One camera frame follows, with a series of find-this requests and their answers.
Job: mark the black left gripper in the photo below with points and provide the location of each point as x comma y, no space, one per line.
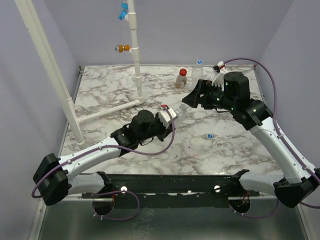
165,131

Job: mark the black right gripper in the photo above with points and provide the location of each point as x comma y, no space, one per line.
203,91

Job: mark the clear bottle red label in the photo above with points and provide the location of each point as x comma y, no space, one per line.
180,82

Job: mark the clear plastic bottle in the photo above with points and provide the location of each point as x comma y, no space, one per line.
196,74

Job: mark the red bottle cap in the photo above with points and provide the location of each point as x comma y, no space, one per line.
183,72

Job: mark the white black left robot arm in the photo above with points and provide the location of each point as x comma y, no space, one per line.
59,176

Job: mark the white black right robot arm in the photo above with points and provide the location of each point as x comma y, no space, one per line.
299,179

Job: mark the orange pipe nozzle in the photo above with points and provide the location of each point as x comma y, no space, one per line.
122,48

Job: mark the blue pipe valve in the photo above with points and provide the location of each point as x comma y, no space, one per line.
124,10

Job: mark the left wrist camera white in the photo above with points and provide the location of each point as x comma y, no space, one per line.
166,114

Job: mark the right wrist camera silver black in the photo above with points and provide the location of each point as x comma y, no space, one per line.
220,71

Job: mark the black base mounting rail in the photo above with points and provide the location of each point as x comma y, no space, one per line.
168,191

